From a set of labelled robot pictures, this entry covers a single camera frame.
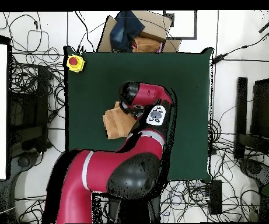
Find tan terry towel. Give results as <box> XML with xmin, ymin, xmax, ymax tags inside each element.
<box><xmin>102</xmin><ymin>100</ymin><xmax>137</xmax><ymax>140</ymax></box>

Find dark green table cloth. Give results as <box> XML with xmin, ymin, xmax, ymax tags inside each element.
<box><xmin>63</xmin><ymin>45</ymin><xmax>215</xmax><ymax>184</ymax></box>

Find orange folded towel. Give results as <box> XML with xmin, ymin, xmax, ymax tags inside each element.
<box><xmin>132</xmin><ymin>36</ymin><xmax>163</xmax><ymax>53</ymax></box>

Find yellow emergency stop button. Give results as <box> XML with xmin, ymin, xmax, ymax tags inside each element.
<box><xmin>66</xmin><ymin>54</ymin><xmax>85</xmax><ymax>74</ymax></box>

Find blue denim jeans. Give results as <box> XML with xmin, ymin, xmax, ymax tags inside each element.
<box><xmin>109</xmin><ymin>10</ymin><xmax>146</xmax><ymax>53</ymax></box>

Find brown cardboard box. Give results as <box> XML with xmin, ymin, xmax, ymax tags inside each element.
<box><xmin>96</xmin><ymin>10</ymin><xmax>182</xmax><ymax>53</ymax></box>

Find black power adapter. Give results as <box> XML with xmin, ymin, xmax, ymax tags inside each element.
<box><xmin>211</xmin><ymin>53</ymin><xmax>228</xmax><ymax>65</ymax></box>

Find black rectangular box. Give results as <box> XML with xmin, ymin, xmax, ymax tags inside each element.
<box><xmin>208</xmin><ymin>179</ymin><xmax>223</xmax><ymax>215</ymax></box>

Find grey stand base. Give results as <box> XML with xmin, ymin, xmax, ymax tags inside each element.
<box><xmin>239</xmin><ymin>157</ymin><xmax>269</xmax><ymax>187</ymax></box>
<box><xmin>10</xmin><ymin>149</ymin><xmax>41</xmax><ymax>185</ymax></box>

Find tangle of black cables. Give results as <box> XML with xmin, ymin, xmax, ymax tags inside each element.
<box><xmin>159</xmin><ymin>180</ymin><xmax>260</xmax><ymax>222</ymax></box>
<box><xmin>8</xmin><ymin>52</ymin><xmax>66</xmax><ymax>150</ymax></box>
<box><xmin>207</xmin><ymin>117</ymin><xmax>242</xmax><ymax>162</ymax></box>

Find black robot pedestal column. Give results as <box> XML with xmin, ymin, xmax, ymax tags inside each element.
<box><xmin>92</xmin><ymin>193</ymin><xmax>160</xmax><ymax>223</ymax></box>

